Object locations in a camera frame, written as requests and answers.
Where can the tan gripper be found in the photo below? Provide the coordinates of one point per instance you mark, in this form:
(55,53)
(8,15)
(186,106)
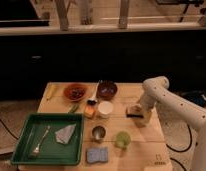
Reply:
(142,122)

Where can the tan black eraser block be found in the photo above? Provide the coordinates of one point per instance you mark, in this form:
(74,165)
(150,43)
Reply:
(134,111)

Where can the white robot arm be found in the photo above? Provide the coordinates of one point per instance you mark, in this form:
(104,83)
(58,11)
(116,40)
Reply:
(156,90)

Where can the green plastic cup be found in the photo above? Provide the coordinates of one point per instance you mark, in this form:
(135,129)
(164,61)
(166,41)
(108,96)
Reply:
(122,139)

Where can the white cup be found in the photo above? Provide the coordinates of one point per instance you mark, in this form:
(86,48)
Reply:
(105,108)

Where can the small metal cup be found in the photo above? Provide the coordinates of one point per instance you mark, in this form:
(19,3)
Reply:
(98,133)

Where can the dark purple bowl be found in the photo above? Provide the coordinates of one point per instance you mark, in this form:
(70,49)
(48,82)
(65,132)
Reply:
(107,90)

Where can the orange block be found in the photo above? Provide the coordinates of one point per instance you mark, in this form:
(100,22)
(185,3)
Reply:
(89,111)

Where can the blue sponge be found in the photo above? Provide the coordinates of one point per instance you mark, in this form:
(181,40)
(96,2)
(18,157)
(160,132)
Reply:
(97,154)

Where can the green vegetable toy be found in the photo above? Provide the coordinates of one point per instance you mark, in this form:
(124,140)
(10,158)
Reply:
(74,108)

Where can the orange plate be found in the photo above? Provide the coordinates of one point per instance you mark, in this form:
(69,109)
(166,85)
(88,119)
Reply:
(75,92)

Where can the grey folded cloth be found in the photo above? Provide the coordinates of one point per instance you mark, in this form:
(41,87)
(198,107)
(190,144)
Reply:
(64,135)

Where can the green plastic tray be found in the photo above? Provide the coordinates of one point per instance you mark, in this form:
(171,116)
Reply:
(51,152)

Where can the yellow banana toy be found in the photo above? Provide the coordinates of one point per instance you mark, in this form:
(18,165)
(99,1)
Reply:
(50,92)

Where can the silver fork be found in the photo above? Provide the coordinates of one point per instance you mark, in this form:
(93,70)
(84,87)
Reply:
(36,150)

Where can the white handled brush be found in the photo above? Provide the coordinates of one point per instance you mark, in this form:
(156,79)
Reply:
(93,99)

